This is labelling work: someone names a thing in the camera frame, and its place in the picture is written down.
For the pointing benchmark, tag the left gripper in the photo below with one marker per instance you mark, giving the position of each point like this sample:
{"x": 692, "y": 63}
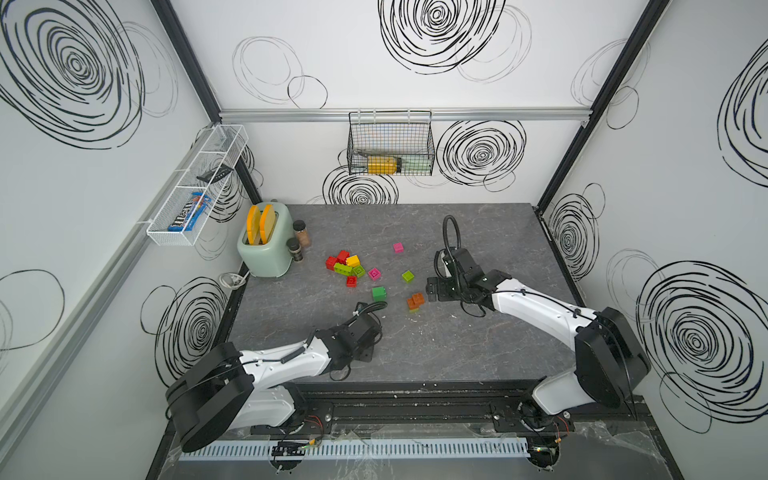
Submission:
{"x": 369, "y": 351}

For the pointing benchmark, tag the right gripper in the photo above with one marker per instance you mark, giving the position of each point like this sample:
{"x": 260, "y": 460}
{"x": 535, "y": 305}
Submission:
{"x": 431, "y": 286}

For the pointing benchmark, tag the orange lego brick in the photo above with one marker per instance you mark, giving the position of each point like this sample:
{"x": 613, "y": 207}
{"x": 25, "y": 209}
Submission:
{"x": 415, "y": 302}

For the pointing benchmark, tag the dark green lego brick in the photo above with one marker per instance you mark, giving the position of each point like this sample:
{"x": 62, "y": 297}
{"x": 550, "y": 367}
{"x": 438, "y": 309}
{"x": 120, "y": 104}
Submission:
{"x": 379, "y": 294}

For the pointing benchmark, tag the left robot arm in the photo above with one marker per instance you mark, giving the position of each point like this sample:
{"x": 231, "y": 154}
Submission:
{"x": 252, "y": 384}

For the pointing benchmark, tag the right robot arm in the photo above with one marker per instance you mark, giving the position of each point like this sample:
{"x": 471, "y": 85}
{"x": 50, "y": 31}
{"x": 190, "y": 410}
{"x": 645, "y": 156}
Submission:
{"x": 609, "y": 362}

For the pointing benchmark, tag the long green lego brick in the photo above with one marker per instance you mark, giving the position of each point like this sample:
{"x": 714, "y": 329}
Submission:
{"x": 350, "y": 271}

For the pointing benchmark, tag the dark pepper jar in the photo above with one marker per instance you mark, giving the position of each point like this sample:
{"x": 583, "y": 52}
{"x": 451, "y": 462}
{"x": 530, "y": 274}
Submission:
{"x": 295, "y": 249}

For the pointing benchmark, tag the mint green toaster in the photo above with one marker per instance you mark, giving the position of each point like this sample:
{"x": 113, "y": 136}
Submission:
{"x": 273, "y": 259}

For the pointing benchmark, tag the yellow item in basket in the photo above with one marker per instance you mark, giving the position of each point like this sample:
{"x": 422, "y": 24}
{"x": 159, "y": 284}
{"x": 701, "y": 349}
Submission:
{"x": 383, "y": 165}

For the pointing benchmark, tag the yellow toast slice right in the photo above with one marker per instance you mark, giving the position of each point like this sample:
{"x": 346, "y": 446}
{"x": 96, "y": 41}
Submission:
{"x": 267, "y": 223}

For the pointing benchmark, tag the yellow toast slice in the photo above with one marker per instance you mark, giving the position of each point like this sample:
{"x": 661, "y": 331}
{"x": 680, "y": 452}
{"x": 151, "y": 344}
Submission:
{"x": 267, "y": 223}
{"x": 253, "y": 226}

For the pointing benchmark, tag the yellow toast slice left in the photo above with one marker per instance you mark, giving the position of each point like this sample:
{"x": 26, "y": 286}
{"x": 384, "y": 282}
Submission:
{"x": 253, "y": 226}

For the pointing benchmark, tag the blue candy packet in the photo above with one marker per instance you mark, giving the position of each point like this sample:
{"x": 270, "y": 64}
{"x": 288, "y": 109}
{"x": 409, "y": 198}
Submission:
{"x": 187, "y": 217}

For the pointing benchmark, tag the black remote control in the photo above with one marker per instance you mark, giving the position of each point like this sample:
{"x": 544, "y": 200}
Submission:
{"x": 214, "y": 175}

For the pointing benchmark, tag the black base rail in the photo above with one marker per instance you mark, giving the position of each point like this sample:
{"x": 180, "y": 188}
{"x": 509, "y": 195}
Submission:
{"x": 494, "y": 402}

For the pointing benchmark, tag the black wire wall basket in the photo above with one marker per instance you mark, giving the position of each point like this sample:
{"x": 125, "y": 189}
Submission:
{"x": 405, "y": 134}

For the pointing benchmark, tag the white slotted cable duct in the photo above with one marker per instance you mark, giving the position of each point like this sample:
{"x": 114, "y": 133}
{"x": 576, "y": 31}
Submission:
{"x": 353, "y": 449}

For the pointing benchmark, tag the white wire wall shelf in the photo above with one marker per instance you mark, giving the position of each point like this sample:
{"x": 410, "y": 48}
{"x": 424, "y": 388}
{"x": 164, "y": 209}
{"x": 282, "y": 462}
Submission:
{"x": 215, "y": 145}

